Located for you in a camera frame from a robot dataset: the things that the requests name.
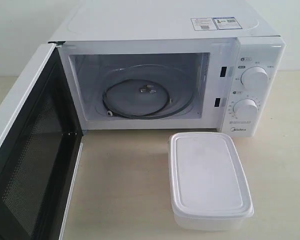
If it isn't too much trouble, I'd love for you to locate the lower white timer knob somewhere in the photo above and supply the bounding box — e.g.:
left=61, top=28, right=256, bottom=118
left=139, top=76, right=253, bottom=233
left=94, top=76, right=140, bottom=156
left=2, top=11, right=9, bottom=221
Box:
left=233, top=98, right=258, bottom=121

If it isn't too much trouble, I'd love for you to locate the white microwave door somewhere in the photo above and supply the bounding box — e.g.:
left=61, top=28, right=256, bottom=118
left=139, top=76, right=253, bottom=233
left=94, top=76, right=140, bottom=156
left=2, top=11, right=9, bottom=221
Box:
left=0, top=42, right=83, bottom=240

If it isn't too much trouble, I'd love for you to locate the upper white control knob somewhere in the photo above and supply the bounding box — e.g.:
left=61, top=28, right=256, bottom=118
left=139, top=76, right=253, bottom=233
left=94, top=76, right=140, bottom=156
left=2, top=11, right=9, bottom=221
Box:
left=240, top=66, right=269, bottom=90

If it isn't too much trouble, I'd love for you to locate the white microwave oven body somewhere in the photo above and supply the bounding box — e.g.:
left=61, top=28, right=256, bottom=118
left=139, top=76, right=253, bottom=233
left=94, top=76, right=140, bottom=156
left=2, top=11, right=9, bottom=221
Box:
left=50, top=0, right=286, bottom=137

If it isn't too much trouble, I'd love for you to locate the black turntable roller ring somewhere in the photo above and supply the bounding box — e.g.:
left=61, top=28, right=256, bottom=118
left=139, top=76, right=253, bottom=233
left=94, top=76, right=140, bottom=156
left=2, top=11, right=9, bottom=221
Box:
left=102, top=79, right=174, bottom=119

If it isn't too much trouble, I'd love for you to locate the blue white label sticker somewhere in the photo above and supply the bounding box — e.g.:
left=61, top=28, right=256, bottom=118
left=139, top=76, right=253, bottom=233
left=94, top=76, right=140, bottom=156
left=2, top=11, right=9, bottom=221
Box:
left=191, top=16, right=242, bottom=31

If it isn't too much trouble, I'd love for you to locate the glass turntable plate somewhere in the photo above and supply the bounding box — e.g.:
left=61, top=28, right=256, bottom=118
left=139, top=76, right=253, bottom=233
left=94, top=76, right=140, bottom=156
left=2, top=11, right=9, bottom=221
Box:
left=101, top=64, right=196, bottom=120

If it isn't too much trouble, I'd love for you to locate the white plastic lidded container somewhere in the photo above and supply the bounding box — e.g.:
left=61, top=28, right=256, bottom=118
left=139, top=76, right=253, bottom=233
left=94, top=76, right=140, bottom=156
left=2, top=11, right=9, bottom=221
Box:
left=168, top=132, right=254, bottom=231

